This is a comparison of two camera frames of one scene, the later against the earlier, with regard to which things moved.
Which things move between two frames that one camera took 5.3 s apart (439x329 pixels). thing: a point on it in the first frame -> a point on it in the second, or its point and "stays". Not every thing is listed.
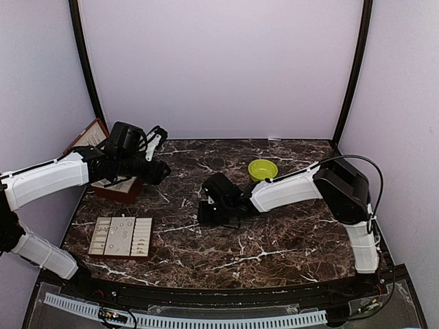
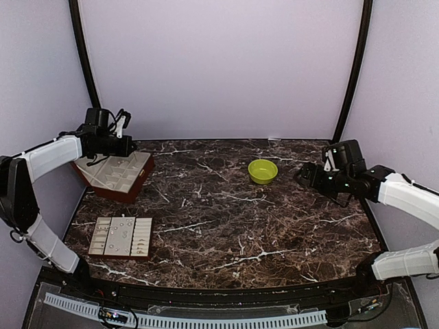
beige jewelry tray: x=127 y=237 stays
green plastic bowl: x=260 y=169 stays
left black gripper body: x=127 y=167 -> x=107 y=149
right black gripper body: x=219 y=215 -> x=330 y=186
